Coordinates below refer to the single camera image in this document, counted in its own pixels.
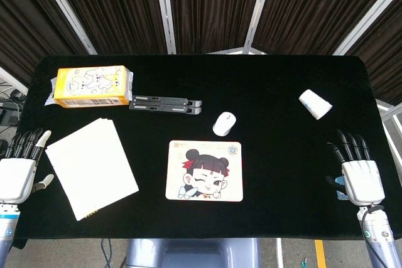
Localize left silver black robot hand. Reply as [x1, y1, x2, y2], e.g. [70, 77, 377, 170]
[0, 128, 55, 205]

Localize white side frame bar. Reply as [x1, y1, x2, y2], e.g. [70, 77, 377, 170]
[0, 66, 29, 95]

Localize black table cloth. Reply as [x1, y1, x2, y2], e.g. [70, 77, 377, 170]
[14, 54, 402, 240]

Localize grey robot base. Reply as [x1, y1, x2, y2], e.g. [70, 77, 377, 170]
[125, 238, 261, 268]

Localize white paper cup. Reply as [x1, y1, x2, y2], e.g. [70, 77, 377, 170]
[298, 88, 333, 121]

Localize black cable bundle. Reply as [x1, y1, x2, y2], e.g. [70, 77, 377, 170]
[0, 88, 26, 132]

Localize black folding stand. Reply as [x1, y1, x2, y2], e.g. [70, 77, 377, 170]
[128, 95, 203, 115]

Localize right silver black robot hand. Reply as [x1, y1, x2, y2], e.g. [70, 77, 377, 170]
[325, 128, 386, 208]

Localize white frame pole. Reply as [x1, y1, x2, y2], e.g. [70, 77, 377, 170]
[153, 0, 177, 55]
[33, 0, 97, 55]
[244, 0, 277, 55]
[332, 0, 402, 56]

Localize white paper stack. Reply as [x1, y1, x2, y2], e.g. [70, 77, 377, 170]
[45, 117, 140, 222]

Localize white computer mouse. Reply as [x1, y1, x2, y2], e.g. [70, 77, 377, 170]
[212, 111, 237, 137]

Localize yellow tissue pack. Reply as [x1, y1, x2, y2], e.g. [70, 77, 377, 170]
[44, 65, 135, 109]

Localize white mesh side frame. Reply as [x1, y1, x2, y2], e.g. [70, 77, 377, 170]
[375, 98, 402, 126]

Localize blue floor cable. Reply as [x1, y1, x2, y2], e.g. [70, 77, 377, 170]
[100, 239, 113, 268]

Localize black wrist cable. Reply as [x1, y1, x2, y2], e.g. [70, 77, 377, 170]
[361, 205, 389, 268]

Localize cartoon girl mouse pad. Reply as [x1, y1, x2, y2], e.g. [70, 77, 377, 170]
[165, 140, 244, 202]

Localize white horizontal frame bar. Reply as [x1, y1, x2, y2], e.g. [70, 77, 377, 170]
[205, 46, 268, 55]

